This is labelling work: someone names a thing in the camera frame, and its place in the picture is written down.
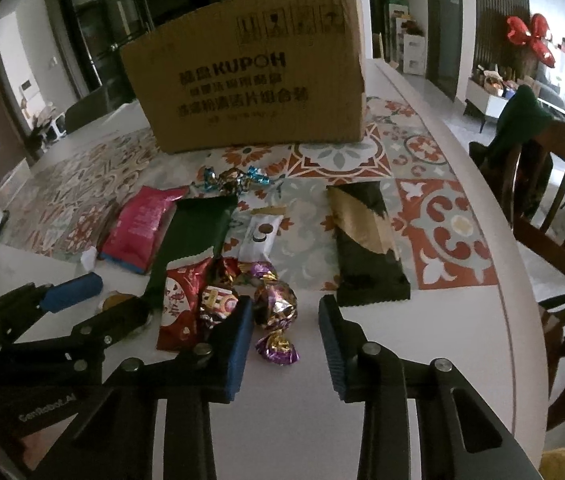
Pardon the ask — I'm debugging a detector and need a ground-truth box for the dark green snack packet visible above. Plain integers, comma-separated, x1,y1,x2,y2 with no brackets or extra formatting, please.
142,194,240,311

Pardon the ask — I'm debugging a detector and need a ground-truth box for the stack of white boxes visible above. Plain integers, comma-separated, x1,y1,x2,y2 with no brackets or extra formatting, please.
385,0,428,76

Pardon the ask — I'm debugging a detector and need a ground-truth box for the red and gold foil candy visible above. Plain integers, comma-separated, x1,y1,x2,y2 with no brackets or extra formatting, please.
197,256,243,331

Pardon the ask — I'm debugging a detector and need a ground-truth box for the dark green garment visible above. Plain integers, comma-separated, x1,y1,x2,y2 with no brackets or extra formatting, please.
470,85,556,211

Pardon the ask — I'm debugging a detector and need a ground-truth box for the brown wooden chair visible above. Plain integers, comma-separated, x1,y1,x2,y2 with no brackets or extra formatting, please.
500,120,565,431

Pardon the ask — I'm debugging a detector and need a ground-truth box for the white cookie snack packet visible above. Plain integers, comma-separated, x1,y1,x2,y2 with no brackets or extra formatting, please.
235,206,283,266

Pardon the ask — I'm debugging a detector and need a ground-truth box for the dark dining chair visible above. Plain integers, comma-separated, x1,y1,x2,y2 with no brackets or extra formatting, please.
65,87,113,133

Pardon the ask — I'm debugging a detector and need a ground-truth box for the gold foil coin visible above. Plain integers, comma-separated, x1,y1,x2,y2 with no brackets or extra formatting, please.
100,292,136,311

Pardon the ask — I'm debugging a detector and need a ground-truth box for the black and gold snack packet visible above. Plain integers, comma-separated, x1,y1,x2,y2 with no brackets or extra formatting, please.
325,182,412,307

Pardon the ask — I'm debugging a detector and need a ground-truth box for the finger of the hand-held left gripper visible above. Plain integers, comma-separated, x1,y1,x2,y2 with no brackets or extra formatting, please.
0,272,104,335
0,298,152,387

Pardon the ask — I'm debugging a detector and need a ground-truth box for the patterned tile table mat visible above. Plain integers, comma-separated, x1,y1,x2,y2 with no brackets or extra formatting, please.
0,95,501,296

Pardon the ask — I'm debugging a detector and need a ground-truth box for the red snack packet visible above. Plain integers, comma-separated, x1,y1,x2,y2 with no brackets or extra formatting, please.
156,257,223,353

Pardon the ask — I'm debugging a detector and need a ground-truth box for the blue and brown foil candy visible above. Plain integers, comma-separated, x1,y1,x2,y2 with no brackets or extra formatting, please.
197,165,270,196

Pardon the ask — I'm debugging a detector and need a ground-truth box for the purple and gold foil candy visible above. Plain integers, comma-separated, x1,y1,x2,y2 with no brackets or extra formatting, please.
236,260,301,368

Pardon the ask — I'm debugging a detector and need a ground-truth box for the brown cardboard box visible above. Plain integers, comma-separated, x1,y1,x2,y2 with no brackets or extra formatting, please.
120,0,366,155

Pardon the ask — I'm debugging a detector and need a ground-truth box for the white sideboard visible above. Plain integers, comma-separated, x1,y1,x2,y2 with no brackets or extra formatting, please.
465,77,511,133

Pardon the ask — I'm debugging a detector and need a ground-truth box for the dark glass door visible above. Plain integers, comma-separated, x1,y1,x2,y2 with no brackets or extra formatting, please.
45,0,153,106

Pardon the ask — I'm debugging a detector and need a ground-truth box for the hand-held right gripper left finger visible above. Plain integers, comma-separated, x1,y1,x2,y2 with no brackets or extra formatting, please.
60,295,256,480

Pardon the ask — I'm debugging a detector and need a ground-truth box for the pink snack packet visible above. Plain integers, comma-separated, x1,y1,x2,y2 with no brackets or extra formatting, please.
98,185,190,275

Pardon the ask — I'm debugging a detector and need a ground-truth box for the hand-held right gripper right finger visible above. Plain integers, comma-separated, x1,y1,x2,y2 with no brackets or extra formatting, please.
317,294,531,480

